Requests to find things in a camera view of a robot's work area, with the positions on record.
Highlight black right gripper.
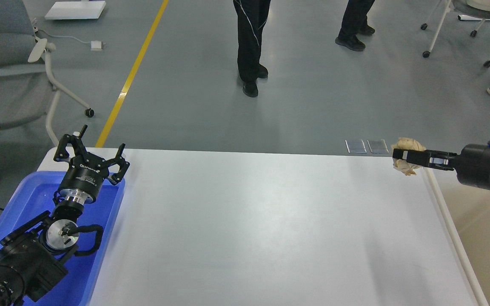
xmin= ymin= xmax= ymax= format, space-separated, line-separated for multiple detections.
xmin=392 ymin=144 xmax=490 ymax=190

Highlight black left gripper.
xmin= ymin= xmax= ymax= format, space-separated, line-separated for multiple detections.
xmin=54 ymin=125 xmax=130 ymax=204

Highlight beige paper ball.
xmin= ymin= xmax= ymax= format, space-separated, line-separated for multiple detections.
xmin=391 ymin=137 xmax=427 ymax=176

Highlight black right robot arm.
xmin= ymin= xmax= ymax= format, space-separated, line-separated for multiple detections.
xmin=392 ymin=138 xmax=490 ymax=190

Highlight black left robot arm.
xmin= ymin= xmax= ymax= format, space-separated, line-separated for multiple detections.
xmin=0 ymin=125 xmax=130 ymax=306

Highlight blue plastic tray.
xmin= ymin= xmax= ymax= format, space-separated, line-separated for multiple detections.
xmin=0 ymin=172 xmax=125 ymax=306

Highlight right metal floor plate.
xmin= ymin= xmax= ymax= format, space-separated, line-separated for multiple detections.
xmin=367 ymin=139 xmax=389 ymax=154

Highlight metal floor plate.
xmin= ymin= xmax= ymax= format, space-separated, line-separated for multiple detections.
xmin=367 ymin=139 xmax=389 ymax=154
xmin=345 ymin=139 xmax=367 ymax=154

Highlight beige plastic bin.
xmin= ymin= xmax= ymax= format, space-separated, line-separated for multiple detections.
xmin=424 ymin=169 xmax=490 ymax=306

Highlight left metal floor plate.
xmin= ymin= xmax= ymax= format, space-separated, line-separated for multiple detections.
xmin=345 ymin=139 xmax=367 ymax=154

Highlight grey office chair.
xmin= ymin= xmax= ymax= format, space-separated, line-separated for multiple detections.
xmin=0 ymin=0 xmax=94 ymax=145

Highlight person in striped black trousers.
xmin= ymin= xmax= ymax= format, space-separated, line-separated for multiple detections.
xmin=233 ymin=0 xmax=271 ymax=97

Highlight white power adapter with cable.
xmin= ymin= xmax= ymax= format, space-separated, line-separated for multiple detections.
xmin=34 ymin=27 xmax=105 ymax=51

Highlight white flat base plate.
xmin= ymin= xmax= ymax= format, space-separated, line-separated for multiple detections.
xmin=44 ymin=0 xmax=106 ymax=20

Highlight white frame chair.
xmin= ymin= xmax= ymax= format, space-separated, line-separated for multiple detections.
xmin=420 ymin=0 xmax=490 ymax=68

